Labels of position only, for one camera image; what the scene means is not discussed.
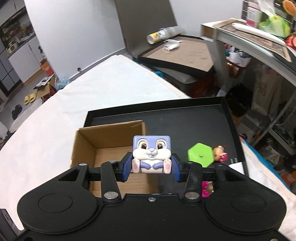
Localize purple bunny cube toy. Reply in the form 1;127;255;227
132;136;172;174

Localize brown cardboard box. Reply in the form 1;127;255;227
70;120;159;196

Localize small doll figurine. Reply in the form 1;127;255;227
213;145;228;163

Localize green hexagonal toy block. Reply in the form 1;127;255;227
187;143;214;168

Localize pink toy piece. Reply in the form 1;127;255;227
202;181;213;198

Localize black shallow tray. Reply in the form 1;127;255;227
84;97;249;176

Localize white table cloth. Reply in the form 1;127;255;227
1;55;295;240

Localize open cardboard box on floor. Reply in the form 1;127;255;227
34;74;57;102

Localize yellow slippers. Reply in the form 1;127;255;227
24;91;37;105

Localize crumpled white plastic wrapper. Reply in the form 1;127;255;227
162;39;184;53

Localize black slippers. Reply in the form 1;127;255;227
11;104;23;120

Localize white metal shelf rack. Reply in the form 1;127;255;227
200;21;296;156

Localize grey chair back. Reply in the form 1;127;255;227
115;0;177;57

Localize rolled white paper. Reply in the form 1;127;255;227
232;23;286;46

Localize green plastic bag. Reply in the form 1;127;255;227
258;14;290;39

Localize black picture frame tray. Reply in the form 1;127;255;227
137;35;215;77

